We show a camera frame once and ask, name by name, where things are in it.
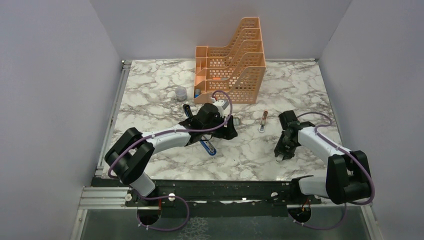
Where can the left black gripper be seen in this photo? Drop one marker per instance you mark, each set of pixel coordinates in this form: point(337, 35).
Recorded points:
point(227, 133)

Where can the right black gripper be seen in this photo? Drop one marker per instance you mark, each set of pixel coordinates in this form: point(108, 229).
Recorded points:
point(278, 148)

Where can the pink white small stapler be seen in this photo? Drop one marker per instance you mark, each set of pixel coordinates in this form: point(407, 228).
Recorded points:
point(262, 124)

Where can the staple tray with staples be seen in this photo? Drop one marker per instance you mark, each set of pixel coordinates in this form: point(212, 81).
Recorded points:
point(236, 121)

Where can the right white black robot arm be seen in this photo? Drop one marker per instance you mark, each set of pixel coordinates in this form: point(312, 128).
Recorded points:
point(347, 178)

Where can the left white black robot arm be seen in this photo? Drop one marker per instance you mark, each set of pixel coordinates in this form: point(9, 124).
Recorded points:
point(129, 156)

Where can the blue item in organizer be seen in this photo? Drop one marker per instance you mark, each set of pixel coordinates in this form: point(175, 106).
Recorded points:
point(197, 92)

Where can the clear plastic jar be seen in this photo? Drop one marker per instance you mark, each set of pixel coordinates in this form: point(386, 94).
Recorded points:
point(180, 93)

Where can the orange plastic file organizer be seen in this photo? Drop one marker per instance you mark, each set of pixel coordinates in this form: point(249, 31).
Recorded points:
point(237, 69)

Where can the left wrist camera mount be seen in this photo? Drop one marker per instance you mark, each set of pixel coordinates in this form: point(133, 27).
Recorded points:
point(221, 106)

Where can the left aluminium side rail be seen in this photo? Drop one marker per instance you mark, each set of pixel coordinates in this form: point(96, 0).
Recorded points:
point(126, 66)

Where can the aluminium front rail frame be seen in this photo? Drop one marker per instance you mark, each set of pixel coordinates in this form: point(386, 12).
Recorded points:
point(101, 215)

